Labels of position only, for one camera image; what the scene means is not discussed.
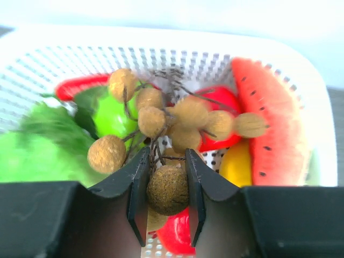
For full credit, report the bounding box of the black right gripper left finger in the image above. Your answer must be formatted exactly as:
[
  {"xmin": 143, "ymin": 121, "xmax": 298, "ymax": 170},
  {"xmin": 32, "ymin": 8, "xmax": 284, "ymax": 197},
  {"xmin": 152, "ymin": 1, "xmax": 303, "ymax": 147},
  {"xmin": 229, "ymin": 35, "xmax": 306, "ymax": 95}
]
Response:
[{"xmin": 1, "ymin": 147, "xmax": 150, "ymax": 257}]

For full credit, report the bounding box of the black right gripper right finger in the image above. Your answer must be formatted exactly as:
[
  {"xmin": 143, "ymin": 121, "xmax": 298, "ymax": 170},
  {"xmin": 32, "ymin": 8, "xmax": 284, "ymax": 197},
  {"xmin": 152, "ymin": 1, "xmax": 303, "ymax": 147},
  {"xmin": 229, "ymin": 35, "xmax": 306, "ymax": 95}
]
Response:
[{"xmin": 185, "ymin": 149, "xmax": 343, "ymax": 257}]

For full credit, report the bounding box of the brown longan bunch toy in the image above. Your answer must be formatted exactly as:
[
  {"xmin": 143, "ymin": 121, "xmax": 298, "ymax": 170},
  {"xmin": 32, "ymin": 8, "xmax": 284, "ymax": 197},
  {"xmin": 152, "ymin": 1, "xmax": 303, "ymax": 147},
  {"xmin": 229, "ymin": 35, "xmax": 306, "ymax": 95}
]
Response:
[{"xmin": 87, "ymin": 68, "xmax": 266, "ymax": 232}]

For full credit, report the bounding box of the green lettuce leaf toy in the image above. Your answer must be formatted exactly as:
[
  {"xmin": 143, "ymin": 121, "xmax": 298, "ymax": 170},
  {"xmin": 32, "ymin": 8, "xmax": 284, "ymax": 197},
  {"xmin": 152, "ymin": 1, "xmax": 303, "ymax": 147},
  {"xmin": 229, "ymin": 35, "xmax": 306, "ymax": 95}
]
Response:
[{"xmin": 1, "ymin": 102, "xmax": 106, "ymax": 187}]

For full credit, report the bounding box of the watermelon slice toy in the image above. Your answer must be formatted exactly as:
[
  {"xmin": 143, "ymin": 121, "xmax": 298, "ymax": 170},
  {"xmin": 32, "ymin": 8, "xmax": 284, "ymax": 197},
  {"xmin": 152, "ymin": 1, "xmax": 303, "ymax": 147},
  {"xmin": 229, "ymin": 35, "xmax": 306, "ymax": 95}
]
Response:
[{"xmin": 231, "ymin": 57, "xmax": 312, "ymax": 185}]

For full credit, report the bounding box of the red tomato toy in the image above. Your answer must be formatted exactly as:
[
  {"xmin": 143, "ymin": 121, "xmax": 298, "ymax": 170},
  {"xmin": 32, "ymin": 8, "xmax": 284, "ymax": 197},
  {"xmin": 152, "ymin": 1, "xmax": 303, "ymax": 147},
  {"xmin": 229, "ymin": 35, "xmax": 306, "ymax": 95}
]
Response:
[{"xmin": 195, "ymin": 84, "xmax": 243, "ymax": 153}]

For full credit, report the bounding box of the green apple toy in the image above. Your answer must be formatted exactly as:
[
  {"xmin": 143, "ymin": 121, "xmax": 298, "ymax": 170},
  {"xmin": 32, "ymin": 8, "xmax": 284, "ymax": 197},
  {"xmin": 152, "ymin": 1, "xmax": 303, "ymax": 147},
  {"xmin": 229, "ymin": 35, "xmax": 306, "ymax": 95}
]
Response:
[{"xmin": 91, "ymin": 86, "xmax": 138, "ymax": 138}]

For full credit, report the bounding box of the red strawberry toy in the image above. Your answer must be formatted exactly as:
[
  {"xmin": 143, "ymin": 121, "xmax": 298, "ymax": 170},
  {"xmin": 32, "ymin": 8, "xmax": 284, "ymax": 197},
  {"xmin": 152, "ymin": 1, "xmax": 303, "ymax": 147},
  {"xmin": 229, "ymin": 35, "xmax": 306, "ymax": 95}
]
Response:
[{"xmin": 54, "ymin": 74, "xmax": 110, "ymax": 102}]

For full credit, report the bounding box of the white perforated plastic basket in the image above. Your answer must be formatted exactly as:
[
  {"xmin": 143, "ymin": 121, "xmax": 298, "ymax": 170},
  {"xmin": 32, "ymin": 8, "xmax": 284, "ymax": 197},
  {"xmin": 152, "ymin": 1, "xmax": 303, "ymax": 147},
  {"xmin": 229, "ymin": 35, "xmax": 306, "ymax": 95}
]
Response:
[{"xmin": 1, "ymin": 26, "xmax": 339, "ymax": 257}]

